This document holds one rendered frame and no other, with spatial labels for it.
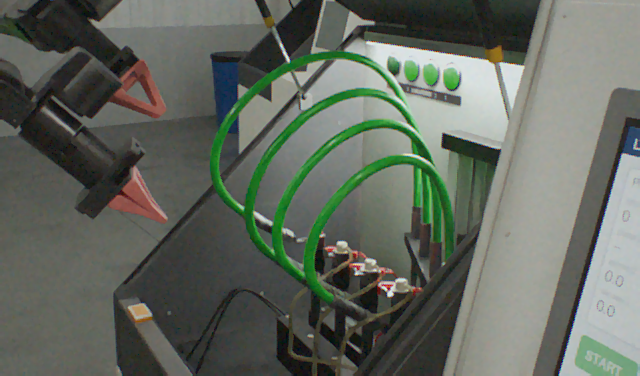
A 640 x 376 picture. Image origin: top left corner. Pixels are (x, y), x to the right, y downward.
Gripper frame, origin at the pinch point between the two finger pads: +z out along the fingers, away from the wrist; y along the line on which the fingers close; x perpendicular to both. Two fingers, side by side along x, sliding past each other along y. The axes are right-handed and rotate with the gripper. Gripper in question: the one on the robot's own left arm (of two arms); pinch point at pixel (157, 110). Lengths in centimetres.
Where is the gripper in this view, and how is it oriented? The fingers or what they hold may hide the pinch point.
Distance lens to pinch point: 109.0
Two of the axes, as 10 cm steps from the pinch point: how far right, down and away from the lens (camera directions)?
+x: -6.4, 7.4, -2.1
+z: 7.1, 6.8, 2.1
